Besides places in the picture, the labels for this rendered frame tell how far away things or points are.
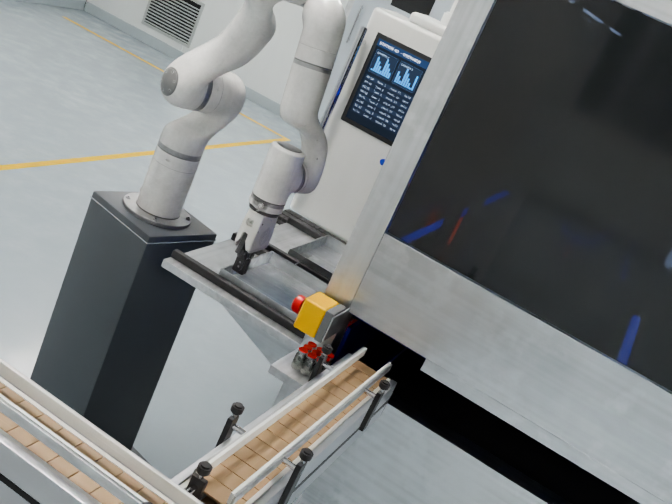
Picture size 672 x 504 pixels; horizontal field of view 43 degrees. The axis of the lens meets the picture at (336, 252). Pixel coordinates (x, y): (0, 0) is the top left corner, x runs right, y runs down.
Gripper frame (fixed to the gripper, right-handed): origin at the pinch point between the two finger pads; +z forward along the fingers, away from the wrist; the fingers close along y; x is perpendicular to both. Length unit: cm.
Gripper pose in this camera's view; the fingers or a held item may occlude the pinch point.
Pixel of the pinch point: (241, 264)
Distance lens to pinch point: 208.2
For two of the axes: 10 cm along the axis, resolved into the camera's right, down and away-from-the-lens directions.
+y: 3.9, -1.6, 9.1
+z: -3.9, 8.6, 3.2
